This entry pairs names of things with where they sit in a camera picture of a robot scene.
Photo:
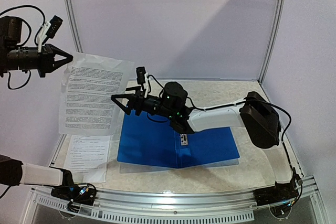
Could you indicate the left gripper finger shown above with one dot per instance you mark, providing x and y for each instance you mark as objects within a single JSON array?
[
  {"x": 61, "y": 62},
  {"x": 59, "y": 52}
]

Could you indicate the blue file folder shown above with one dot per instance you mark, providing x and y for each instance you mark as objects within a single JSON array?
[{"x": 155, "y": 143}]

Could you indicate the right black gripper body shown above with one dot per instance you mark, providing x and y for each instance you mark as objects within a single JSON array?
[{"x": 136, "y": 102}]

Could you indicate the metal folder clip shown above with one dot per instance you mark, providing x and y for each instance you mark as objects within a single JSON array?
[{"x": 183, "y": 140}]

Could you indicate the right aluminium frame post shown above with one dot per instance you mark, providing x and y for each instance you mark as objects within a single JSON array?
[{"x": 272, "y": 40}]

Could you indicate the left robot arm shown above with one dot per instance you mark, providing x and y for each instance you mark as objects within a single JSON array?
[{"x": 16, "y": 57}]

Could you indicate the aluminium front rail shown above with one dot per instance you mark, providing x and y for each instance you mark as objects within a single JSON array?
[{"x": 113, "y": 206}]

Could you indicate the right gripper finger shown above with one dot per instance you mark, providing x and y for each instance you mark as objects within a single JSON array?
[
  {"x": 134, "y": 89},
  {"x": 124, "y": 101}
]

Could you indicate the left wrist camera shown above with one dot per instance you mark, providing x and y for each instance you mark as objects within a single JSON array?
[{"x": 47, "y": 31}]

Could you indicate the printed paper sheet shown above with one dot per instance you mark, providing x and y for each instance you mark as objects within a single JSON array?
[
  {"x": 89, "y": 81},
  {"x": 87, "y": 158}
]

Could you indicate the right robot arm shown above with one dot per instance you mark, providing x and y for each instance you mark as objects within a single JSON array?
[{"x": 259, "y": 117}]

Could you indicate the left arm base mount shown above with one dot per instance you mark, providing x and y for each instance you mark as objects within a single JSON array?
[{"x": 82, "y": 193}]

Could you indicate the aluminium frame post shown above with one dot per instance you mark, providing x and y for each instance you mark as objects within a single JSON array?
[
  {"x": 272, "y": 40},
  {"x": 73, "y": 25}
]

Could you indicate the left aluminium frame post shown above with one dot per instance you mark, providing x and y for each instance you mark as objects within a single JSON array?
[{"x": 73, "y": 25}]

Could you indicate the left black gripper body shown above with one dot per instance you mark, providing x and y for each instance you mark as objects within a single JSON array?
[{"x": 43, "y": 65}]

